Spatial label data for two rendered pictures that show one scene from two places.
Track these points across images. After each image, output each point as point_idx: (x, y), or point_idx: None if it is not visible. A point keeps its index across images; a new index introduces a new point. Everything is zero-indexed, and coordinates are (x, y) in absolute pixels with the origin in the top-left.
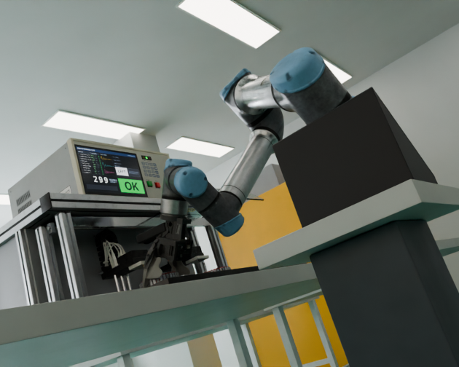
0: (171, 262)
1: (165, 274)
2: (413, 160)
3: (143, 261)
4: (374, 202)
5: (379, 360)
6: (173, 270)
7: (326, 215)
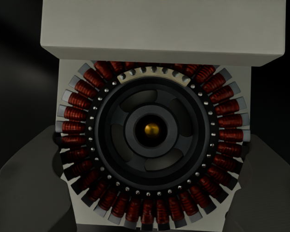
0: (223, 230)
1: (110, 213)
2: None
3: (79, 49)
4: None
5: None
6: (245, 174)
7: None
